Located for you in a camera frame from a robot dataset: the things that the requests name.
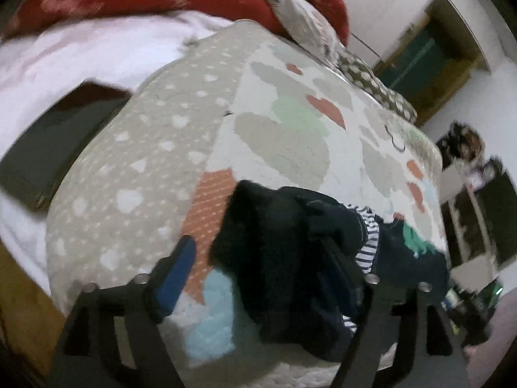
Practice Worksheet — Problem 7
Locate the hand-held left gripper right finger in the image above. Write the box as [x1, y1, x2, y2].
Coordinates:
[319, 236, 471, 388]

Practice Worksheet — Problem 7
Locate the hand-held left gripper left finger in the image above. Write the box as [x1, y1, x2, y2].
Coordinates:
[48, 235, 197, 388]

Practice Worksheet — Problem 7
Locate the pile of dark socks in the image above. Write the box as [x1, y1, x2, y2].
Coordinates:
[210, 180, 449, 362]

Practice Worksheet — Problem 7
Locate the striped navy white garment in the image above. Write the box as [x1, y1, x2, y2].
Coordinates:
[343, 205, 382, 275]

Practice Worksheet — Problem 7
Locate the white shelf unit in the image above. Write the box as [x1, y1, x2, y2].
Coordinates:
[438, 157, 517, 292]

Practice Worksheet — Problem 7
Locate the patterned heart print blanket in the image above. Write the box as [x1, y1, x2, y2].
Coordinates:
[45, 20, 447, 372]

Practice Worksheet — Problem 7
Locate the black smartphone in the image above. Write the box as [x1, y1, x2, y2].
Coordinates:
[0, 81, 133, 212]

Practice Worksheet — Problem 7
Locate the grey patterned pillow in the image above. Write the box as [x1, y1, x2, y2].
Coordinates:
[256, 0, 418, 124]

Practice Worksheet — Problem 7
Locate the dark green door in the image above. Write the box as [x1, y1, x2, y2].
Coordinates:
[372, 0, 485, 127]

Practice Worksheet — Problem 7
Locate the white bed sheet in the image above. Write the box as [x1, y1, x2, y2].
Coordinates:
[0, 10, 231, 296]

